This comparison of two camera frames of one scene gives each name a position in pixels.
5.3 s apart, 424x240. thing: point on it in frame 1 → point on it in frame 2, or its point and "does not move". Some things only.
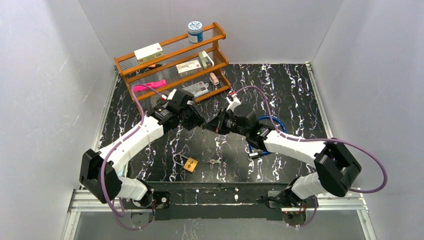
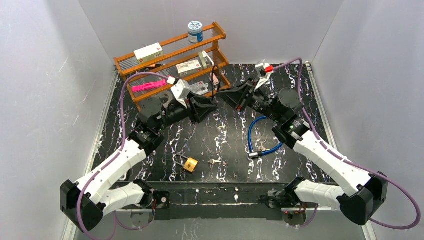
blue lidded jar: (195, 32) does not move
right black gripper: (218, 122) → (245, 99)
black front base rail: (246, 200) does not move
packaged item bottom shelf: (198, 89) does not move
